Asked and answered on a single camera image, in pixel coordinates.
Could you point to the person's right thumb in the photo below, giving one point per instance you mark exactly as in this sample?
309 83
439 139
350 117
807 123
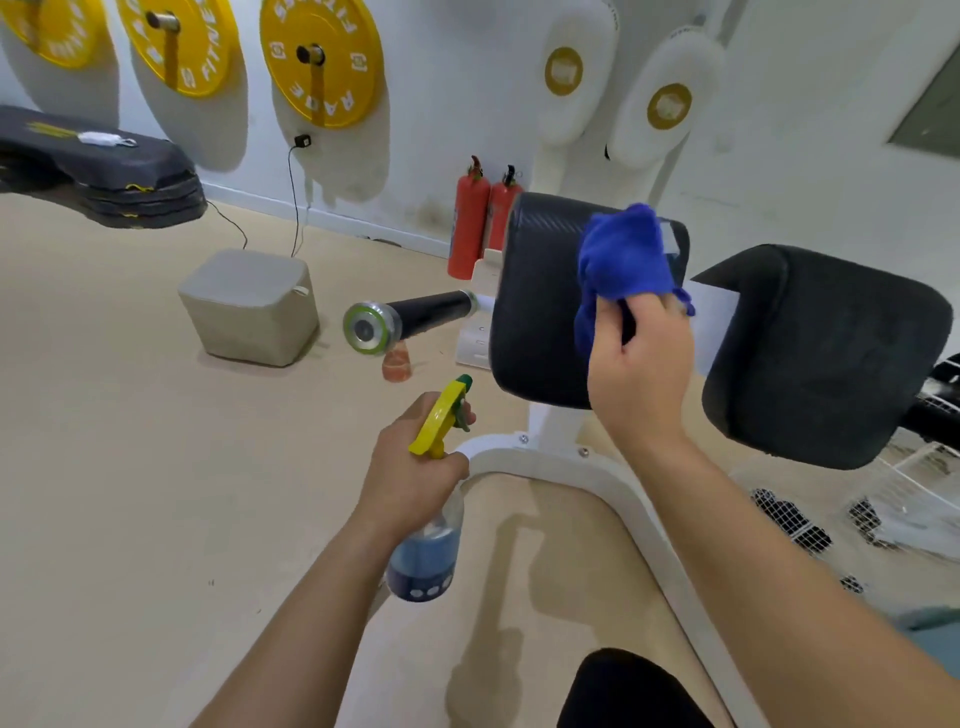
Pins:
607 322

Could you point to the blue microfibre cloth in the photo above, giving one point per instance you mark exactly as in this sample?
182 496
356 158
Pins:
622 255

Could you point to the person's right hand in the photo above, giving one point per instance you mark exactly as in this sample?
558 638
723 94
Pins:
637 382

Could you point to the spray bottle with yellow trigger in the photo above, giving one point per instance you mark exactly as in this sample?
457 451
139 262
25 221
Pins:
424 562

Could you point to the black rounded machine pad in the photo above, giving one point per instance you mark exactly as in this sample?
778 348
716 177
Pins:
825 352

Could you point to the yellow weight plate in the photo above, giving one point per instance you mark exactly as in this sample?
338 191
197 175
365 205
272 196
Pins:
199 45
60 30
341 82

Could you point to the black carbon-look machine pad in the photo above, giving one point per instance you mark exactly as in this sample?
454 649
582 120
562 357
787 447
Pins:
536 300

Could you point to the grey soft cube block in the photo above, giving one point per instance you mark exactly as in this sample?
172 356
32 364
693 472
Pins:
251 307

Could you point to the red fire extinguisher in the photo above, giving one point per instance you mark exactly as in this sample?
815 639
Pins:
499 214
468 225

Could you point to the person's left thumb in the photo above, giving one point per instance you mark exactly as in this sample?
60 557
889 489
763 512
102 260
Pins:
452 466

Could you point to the person's left hand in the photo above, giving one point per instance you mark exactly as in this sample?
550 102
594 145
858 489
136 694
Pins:
397 480

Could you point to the person's black shorts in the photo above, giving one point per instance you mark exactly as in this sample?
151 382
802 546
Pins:
630 694

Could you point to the white exercise machine frame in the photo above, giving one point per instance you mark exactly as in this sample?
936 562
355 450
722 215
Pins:
637 510

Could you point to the small orange object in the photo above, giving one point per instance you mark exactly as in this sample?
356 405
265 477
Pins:
397 366

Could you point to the white weight plate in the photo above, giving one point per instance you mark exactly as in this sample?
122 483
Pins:
660 135
574 105

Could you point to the person's right forearm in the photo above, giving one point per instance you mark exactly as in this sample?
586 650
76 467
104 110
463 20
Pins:
787 600

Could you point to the stack of black step platforms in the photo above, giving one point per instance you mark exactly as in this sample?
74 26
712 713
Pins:
112 180

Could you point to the person's left forearm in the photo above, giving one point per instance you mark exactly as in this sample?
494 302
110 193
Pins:
300 645

